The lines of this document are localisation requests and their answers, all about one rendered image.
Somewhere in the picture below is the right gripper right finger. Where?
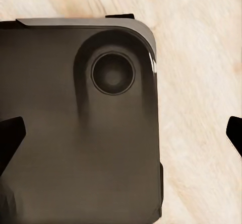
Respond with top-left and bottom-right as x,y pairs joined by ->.
226,116 -> 242,157

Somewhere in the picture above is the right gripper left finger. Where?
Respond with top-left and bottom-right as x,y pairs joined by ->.
0,116 -> 26,176

